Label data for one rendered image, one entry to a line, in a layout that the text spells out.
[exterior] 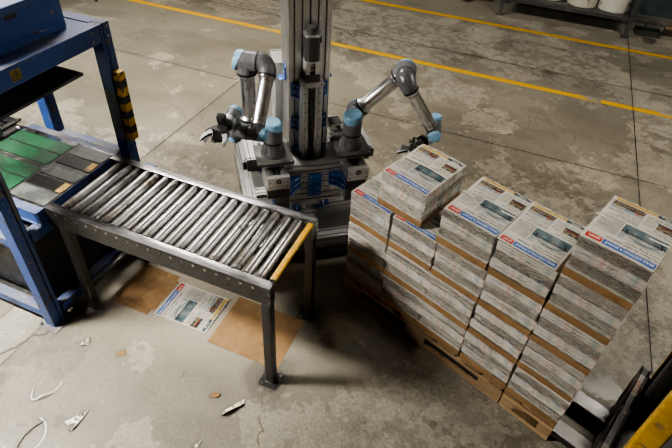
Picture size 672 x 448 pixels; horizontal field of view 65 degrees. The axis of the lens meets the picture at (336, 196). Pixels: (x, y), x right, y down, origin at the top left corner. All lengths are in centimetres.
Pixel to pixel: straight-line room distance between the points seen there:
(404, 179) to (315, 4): 107
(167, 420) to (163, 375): 27
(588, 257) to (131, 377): 241
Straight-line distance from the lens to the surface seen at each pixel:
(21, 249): 318
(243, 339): 328
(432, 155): 290
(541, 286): 251
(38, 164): 351
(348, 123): 320
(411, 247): 285
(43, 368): 347
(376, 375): 316
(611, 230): 237
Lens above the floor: 267
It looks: 39 degrees down
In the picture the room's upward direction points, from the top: 4 degrees clockwise
